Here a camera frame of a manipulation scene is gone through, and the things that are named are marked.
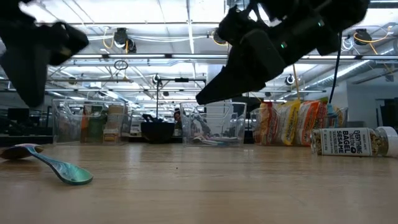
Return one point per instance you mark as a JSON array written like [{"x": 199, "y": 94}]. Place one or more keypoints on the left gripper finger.
[{"x": 28, "y": 77}]

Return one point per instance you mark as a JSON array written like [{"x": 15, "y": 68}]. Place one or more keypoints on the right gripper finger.
[{"x": 245, "y": 68}]

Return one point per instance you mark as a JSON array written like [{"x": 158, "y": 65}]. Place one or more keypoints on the roast beef ramen packet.
[{"x": 267, "y": 124}]

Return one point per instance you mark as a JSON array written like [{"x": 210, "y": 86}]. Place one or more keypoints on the brown food pouch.
[{"x": 70, "y": 129}]

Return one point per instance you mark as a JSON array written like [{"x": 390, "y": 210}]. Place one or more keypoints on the yellow ramen noodle packet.
[{"x": 289, "y": 123}]

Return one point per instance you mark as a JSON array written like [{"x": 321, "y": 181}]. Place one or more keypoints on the orange label spice jar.
[{"x": 84, "y": 124}]

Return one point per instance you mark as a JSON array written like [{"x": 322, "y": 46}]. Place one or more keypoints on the teal silicone spoon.
[{"x": 222, "y": 139}]

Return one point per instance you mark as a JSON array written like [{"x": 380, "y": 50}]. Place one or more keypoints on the green lid spice jar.
[{"x": 96, "y": 124}]

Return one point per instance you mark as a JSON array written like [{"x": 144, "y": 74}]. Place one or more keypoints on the orange ramen noodle packet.
[{"x": 309, "y": 123}]

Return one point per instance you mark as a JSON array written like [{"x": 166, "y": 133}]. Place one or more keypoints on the white green ramen packet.
[{"x": 323, "y": 115}]

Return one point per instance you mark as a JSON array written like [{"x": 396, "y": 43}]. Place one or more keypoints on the beige lid jar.
[{"x": 113, "y": 124}]

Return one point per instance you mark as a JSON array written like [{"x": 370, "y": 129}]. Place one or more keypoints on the blue ramen noodle packet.
[{"x": 334, "y": 119}]

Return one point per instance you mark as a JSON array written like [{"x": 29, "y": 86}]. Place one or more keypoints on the herb jar white lid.
[{"x": 345, "y": 141}]

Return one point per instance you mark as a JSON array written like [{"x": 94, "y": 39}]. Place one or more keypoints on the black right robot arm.
[{"x": 348, "y": 12}]

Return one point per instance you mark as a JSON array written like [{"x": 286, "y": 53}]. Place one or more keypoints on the clear plastic bin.
[
  {"x": 253, "y": 130},
  {"x": 59, "y": 102},
  {"x": 239, "y": 124}
]

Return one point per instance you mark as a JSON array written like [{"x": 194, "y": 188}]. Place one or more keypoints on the dark desk with monitors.
[{"x": 18, "y": 121}]

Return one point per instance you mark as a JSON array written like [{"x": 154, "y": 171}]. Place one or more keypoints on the person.
[{"x": 177, "y": 116}]

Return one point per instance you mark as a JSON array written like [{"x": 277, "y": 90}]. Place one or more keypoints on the ceiling light strip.
[
  {"x": 124, "y": 90},
  {"x": 140, "y": 56}
]

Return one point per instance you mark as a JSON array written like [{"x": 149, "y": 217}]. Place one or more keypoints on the red bowl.
[{"x": 157, "y": 132}]

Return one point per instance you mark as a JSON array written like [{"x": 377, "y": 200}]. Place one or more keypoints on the black stand frame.
[{"x": 182, "y": 80}]

